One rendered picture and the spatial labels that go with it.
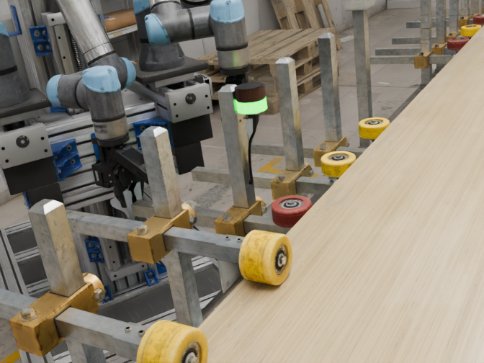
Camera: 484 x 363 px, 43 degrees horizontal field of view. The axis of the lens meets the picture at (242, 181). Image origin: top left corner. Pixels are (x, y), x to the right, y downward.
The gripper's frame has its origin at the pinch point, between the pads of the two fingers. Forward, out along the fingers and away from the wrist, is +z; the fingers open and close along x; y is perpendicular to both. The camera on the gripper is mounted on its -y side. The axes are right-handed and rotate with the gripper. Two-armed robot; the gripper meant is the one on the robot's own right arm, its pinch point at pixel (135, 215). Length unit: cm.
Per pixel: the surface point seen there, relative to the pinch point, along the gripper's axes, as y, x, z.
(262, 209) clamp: -31.0, -6.4, -3.0
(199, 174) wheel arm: -2.6, -23.5, -1.0
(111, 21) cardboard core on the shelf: 186, -206, -10
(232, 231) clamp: -30.1, 4.9, -3.5
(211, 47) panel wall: 219, -365, 43
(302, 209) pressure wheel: -44.9, 1.7, -9.2
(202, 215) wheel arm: -20.5, 1.5, -3.9
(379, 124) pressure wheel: -44, -48, -9
